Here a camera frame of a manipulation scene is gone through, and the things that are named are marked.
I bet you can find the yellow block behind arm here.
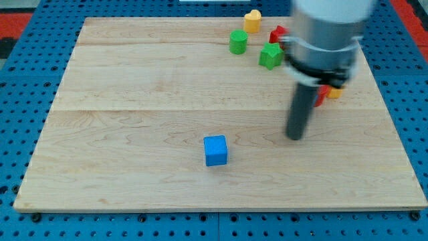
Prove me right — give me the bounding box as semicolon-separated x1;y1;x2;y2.
326;87;344;98

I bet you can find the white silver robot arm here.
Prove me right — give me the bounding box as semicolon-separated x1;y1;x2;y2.
282;0;376;88

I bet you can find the wooden board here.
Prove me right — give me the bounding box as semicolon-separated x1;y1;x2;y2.
13;17;427;213

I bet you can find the blue cube block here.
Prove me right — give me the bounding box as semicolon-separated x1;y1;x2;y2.
203;135;228;167

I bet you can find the green cylinder block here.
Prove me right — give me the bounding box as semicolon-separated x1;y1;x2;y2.
229;29;248;55

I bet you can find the green star block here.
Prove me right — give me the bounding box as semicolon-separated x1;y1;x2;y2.
258;42;284;70

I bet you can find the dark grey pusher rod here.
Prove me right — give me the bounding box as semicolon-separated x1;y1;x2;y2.
286;83;318;141

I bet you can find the red star block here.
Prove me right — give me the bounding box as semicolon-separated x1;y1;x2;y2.
269;25;289;49

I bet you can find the yellow heart block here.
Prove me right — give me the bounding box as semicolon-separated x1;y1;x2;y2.
243;9;261;33

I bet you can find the red block behind rod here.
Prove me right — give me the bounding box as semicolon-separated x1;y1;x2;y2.
314;85;330;107

